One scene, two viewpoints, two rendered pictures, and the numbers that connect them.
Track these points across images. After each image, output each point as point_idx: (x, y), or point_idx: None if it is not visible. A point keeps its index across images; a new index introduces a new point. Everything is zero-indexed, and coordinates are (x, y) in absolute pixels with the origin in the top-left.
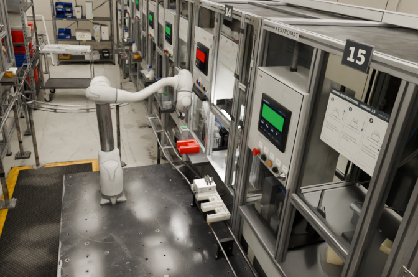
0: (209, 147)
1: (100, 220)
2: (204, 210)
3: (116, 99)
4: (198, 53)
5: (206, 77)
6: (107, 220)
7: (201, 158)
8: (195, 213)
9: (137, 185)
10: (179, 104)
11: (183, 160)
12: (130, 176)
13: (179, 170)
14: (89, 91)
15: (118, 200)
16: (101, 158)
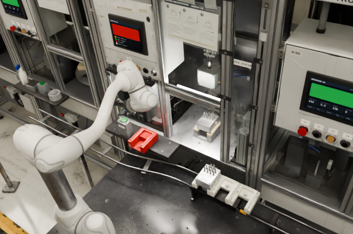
0: (170, 129)
1: None
2: (233, 203)
3: (83, 151)
4: (120, 29)
5: (147, 57)
6: None
7: (168, 145)
8: (204, 206)
9: (116, 214)
10: (144, 108)
11: (104, 145)
12: (95, 210)
13: (136, 166)
14: (46, 163)
15: None
16: (70, 219)
